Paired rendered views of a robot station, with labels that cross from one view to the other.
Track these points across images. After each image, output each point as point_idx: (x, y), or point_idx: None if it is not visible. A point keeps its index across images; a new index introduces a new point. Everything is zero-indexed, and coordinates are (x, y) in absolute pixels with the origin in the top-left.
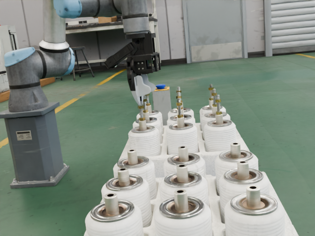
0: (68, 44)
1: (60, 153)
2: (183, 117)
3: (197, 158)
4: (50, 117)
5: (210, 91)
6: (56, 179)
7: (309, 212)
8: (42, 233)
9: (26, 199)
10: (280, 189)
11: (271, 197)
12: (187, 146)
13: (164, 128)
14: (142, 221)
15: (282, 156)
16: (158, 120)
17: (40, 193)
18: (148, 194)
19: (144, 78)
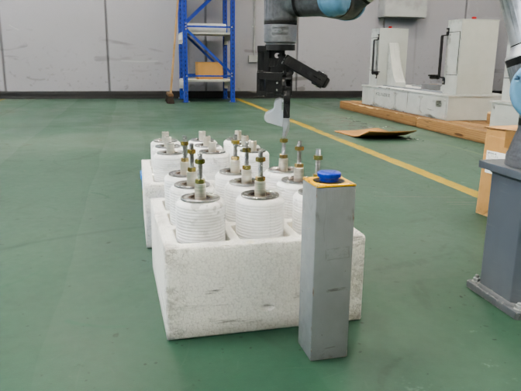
0: (519, 51)
1: (509, 270)
2: (230, 160)
3: (201, 150)
4: (506, 189)
5: (201, 166)
6: (473, 283)
7: (90, 266)
8: (368, 241)
9: (464, 267)
10: (106, 289)
11: (155, 140)
12: (208, 142)
13: (297, 233)
14: (224, 148)
15: (47, 365)
16: (281, 181)
17: (463, 275)
18: (229, 153)
19: (278, 105)
